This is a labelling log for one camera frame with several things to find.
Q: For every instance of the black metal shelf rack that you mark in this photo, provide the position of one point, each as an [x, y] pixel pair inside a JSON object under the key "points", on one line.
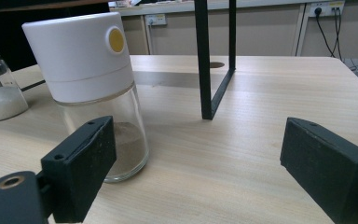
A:
{"points": [[205, 77]]}

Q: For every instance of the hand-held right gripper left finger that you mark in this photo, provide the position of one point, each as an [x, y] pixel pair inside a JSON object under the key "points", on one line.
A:
{"points": [[80, 174]]}

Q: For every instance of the metal-lid glass jar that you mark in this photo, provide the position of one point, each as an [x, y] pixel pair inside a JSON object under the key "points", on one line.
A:
{"points": [[0, 102]]}

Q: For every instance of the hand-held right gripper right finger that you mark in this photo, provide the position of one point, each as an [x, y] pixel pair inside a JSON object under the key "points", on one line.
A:
{"points": [[329, 174]]}

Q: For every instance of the white wall socket with plugs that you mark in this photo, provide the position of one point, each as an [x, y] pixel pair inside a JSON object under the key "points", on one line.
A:
{"points": [[326, 7]]}

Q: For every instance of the white cup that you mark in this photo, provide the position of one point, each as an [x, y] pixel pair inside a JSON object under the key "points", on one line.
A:
{"points": [[80, 62]]}

